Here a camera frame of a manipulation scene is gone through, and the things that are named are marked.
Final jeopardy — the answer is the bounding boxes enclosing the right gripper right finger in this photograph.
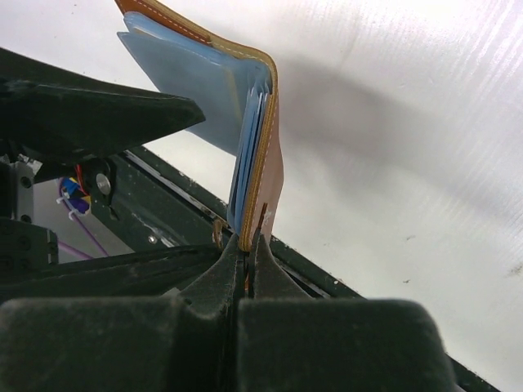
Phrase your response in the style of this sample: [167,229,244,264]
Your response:
[236,234,457,391]

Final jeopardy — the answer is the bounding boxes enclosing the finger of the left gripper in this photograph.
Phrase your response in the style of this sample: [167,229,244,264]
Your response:
[1,79,205,163]

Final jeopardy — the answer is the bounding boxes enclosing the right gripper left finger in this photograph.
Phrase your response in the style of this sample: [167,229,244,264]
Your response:
[1,238,241,391]

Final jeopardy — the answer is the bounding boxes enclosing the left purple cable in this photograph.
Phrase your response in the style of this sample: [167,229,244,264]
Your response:
[56,177,110,261]

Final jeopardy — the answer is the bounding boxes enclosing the brown leather card holder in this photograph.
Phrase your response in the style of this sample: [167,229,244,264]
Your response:
[117,1,284,252]

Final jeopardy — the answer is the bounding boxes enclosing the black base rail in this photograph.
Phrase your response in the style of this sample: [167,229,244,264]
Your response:
[92,148,491,391]

